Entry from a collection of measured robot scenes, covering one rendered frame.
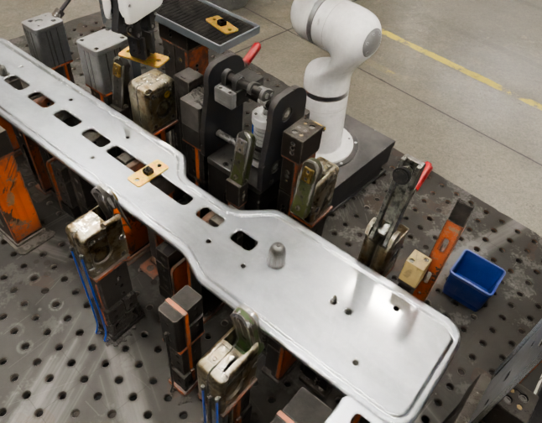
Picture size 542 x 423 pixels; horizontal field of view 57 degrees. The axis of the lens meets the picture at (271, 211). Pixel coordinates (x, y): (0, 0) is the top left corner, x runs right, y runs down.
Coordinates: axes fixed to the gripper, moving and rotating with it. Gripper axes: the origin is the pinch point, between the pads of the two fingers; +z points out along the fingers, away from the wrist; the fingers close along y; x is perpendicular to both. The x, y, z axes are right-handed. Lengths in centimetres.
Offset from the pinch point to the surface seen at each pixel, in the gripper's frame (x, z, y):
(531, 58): 90, 129, -315
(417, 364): 60, 30, 18
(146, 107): -11.1, 23.8, -12.0
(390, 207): 47, 18, -1
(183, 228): 13.1, 28.4, 11.8
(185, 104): -1.6, 20.8, -13.7
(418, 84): 26, 127, -237
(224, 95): 9.6, 13.3, -11.0
